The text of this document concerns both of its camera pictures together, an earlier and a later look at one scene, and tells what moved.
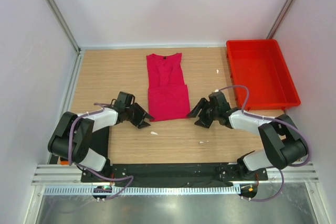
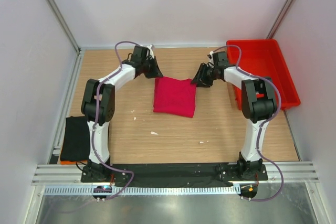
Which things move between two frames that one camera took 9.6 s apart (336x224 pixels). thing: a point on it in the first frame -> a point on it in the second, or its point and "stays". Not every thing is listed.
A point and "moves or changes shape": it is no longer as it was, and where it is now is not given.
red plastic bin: [261, 65] stays
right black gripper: [203, 121] -> [200, 77]
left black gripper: [139, 114] -> [156, 72]
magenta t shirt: [168, 97] moves or changes shape
